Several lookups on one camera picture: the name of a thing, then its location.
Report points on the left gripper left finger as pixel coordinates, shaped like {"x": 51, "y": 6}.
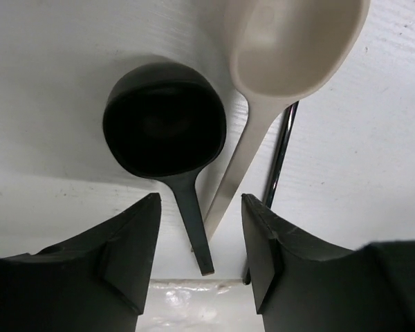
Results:
{"x": 95, "y": 281}

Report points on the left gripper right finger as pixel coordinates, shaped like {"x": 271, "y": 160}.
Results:
{"x": 303, "y": 283}

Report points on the black spoon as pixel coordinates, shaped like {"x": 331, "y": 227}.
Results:
{"x": 165, "y": 122}

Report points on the dark thin chopstick left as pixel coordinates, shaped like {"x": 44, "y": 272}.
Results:
{"x": 284, "y": 134}

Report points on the cream wooden spoon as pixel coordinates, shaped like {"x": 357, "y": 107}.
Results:
{"x": 279, "y": 52}

